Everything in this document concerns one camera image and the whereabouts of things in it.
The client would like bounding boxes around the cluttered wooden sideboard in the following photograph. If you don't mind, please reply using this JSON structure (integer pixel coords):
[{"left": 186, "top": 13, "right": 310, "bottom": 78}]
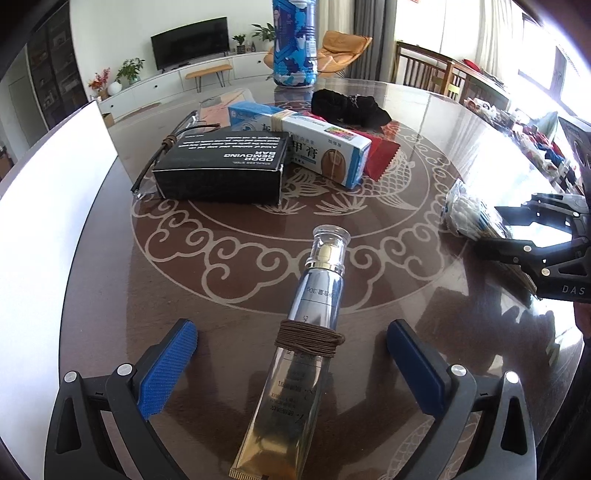
[{"left": 462, "top": 88, "right": 583, "bottom": 185}]

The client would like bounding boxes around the white TV cabinet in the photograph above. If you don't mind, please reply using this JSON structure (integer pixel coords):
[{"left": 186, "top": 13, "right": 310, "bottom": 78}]
[{"left": 99, "top": 50, "right": 278, "bottom": 121}]

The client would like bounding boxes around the dark glass display cabinet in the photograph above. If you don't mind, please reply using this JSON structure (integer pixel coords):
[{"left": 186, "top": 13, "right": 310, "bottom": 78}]
[{"left": 25, "top": 0, "right": 88, "bottom": 134}]

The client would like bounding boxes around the cotton swab pack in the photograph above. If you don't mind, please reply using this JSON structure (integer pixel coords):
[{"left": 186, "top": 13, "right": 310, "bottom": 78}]
[{"left": 441, "top": 179, "right": 541, "bottom": 296}]

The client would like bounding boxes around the green leafy potted plant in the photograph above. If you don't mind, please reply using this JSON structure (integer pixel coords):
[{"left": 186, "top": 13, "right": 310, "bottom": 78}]
[{"left": 115, "top": 58, "right": 145, "bottom": 86}]

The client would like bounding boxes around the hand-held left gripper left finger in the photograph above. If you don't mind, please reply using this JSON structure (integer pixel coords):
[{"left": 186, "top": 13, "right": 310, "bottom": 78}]
[{"left": 45, "top": 318, "right": 199, "bottom": 480}]

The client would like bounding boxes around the wooden bench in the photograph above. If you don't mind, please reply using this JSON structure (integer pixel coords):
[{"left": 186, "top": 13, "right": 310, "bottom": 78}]
[{"left": 185, "top": 64, "right": 233, "bottom": 92}]

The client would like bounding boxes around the gold phone case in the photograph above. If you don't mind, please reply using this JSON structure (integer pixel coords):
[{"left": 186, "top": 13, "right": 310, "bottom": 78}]
[{"left": 198, "top": 89, "right": 257, "bottom": 127}]

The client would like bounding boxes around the tall leafy potted plant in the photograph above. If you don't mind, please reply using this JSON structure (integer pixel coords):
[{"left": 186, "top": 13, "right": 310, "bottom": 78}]
[{"left": 252, "top": 23, "right": 276, "bottom": 51}]

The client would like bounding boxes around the red foil packet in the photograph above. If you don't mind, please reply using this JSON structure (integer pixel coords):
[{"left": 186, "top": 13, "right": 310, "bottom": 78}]
[{"left": 362, "top": 131, "right": 401, "bottom": 181}]

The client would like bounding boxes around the blue white medicine box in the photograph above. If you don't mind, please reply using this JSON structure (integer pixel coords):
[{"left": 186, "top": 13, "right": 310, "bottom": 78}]
[{"left": 228, "top": 102, "right": 372, "bottom": 190}]

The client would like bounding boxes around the black cardboard box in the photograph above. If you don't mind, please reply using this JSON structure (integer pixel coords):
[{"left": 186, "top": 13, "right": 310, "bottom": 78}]
[{"left": 152, "top": 130, "right": 295, "bottom": 205}]

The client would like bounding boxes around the grey curtain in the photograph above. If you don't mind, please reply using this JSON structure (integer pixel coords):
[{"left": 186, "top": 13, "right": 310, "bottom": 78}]
[{"left": 346, "top": 0, "right": 395, "bottom": 83}]

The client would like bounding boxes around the black velvet scrunchie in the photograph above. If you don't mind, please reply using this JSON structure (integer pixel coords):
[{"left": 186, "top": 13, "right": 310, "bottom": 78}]
[{"left": 311, "top": 89, "right": 393, "bottom": 128}]

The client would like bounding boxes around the silver gold cosmetic tube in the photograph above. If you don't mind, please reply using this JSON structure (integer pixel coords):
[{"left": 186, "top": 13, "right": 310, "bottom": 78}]
[{"left": 229, "top": 224, "right": 352, "bottom": 480}]

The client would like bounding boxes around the red flower plant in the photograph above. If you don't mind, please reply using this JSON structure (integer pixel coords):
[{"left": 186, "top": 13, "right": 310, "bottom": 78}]
[{"left": 88, "top": 68, "right": 112, "bottom": 100}]

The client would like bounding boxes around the black television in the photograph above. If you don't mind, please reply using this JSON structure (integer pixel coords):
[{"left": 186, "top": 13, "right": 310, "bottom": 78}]
[{"left": 151, "top": 17, "right": 230, "bottom": 71}]

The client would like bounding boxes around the orange lounge chair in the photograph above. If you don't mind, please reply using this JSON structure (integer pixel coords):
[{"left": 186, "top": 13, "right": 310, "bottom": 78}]
[{"left": 265, "top": 30, "right": 373, "bottom": 77}]

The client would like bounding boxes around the blue patterned bottle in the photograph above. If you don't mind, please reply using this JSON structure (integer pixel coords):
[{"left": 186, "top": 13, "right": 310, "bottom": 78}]
[{"left": 271, "top": 0, "right": 319, "bottom": 88}]

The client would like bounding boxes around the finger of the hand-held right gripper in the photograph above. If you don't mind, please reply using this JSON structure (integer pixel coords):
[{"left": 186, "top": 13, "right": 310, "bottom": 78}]
[
  {"left": 475, "top": 237, "right": 578, "bottom": 289},
  {"left": 495, "top": 195, "right": 585, "bottom": 236}
]

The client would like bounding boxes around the wooden chair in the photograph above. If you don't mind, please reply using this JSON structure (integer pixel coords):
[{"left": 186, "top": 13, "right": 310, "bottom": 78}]
[
  {"left": 396, "top": 41, "right": 455, "bottom": 100},
  {"left": 450, "top": 60, "right": 513, "bottom": 112}
]

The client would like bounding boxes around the brown patterned glass desktop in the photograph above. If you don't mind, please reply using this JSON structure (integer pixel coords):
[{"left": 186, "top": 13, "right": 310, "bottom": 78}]
[{"left": 60, "top": 80, "right": 591, "bottom": 480}]

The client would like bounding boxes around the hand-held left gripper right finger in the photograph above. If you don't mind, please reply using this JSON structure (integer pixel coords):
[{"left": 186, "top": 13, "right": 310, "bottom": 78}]
[{"left": 387, "top": 319, "right": 539, "bottom": 480}]

